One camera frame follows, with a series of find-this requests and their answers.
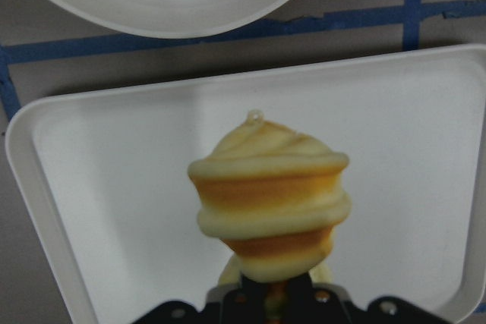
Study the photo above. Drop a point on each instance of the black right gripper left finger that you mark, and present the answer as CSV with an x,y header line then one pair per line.
x,y
242,302

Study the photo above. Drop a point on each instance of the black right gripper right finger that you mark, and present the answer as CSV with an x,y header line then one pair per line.
x,y
327,303

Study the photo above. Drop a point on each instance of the striped bread roll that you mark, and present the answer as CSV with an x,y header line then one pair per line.
x,y
273,196

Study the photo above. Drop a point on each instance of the white rectangular tray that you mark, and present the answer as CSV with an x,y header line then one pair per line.
x,y
140,195

